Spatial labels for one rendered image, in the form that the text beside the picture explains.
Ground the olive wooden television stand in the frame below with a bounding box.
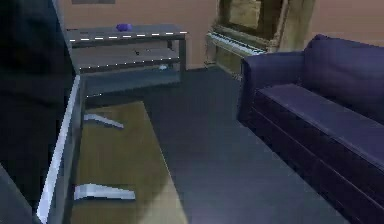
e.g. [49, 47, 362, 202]
[69, 101, 190, 224]

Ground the dark grey shelf table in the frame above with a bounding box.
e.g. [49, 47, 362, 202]
[65, 23, 189, 98]

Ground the brown wooden cabinet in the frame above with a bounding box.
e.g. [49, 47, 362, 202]
[204, 0, 317, 81]

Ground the small purple round object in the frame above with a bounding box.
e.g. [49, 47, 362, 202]
[115, 23, 134, 33]

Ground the dark purple sofa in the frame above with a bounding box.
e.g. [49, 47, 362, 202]
[236, 33, 384, 224]

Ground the black television set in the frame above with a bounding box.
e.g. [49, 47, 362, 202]
[0, 0, 137, 224]

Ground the dark framed wall picture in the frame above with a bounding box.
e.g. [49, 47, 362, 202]
[71, 0, 116, 5]

